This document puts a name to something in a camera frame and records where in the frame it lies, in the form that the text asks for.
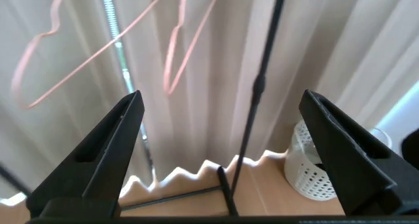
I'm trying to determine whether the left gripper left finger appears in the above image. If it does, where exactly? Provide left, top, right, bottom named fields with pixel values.
left=26, top=89, right=145, bottom=217

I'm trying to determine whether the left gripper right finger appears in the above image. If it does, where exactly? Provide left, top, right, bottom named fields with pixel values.
left=298, top=88, right=419, bottom=217

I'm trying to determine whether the pink clothes hanger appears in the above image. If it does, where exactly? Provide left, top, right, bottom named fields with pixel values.
left=162, top=0, right=221, bottom=96
left=10, top=0, right=162, bottom=109

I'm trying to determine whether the white laundry basket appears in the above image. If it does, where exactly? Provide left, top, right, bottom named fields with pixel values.
left=283, top=119, right=393, bottom=201

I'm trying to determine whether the black clothes rack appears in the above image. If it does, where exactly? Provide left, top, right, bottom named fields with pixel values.
left=0, top=0, right=288, bottom=217

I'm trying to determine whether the beige curtain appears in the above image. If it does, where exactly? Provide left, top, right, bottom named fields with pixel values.
left=0, top=0, right=419, bottom=198

